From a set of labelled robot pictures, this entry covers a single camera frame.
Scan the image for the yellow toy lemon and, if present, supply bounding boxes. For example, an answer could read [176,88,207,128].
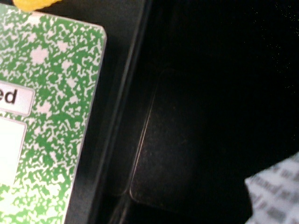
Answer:
[13,0,61,12]

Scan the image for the green marbled notebook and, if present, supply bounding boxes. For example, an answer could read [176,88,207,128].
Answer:
[0,4,107,224]

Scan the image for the black square bin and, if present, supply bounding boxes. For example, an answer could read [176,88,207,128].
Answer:
[65,0,299,224]

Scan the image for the paper ball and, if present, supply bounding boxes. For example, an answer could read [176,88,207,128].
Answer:
[245,153,299,224]

